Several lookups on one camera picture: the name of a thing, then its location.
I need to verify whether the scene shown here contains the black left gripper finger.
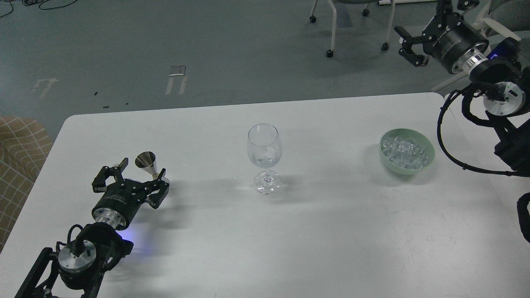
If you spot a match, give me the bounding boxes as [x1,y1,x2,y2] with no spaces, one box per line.
[92,158,128,193]
[147,168,170,209]

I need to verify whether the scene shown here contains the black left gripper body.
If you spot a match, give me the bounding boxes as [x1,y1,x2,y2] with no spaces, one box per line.
[92,179,151,231]

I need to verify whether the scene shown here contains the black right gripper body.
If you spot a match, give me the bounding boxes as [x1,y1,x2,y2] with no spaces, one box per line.
[422,12,489,74]

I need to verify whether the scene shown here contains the steel double jigger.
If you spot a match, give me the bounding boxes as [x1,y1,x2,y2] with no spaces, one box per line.
[135,151,170,183]

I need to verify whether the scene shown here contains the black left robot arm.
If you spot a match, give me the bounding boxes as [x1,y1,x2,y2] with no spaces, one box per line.
[15,151,170,298]

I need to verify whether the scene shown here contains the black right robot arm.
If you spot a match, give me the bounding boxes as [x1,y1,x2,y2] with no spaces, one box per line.
[395,0,530,177]

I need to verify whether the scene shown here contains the pile of ice cubes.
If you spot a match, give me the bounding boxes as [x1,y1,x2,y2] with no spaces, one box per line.
[381,136,431,170]

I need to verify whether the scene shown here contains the clear wine glass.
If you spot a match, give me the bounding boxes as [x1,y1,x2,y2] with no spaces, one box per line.
[247,124,282,195]

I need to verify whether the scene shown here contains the grey white office chair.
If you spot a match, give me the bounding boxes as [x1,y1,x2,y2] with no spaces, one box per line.
[472,0,530,43]

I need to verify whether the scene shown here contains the beige checked cushion seat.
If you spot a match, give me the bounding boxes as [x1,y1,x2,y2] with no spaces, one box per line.
[0,116,53,249]

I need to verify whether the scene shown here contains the green bowl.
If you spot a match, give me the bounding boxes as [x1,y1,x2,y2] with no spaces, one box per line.
[378,128,436,176]

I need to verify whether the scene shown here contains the silver floor socket plate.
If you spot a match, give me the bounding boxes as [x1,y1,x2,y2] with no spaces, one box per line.
[169,65,187,77]

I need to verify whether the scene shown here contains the black floor cables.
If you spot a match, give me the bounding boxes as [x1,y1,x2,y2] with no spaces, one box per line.
[0,0,79,19]

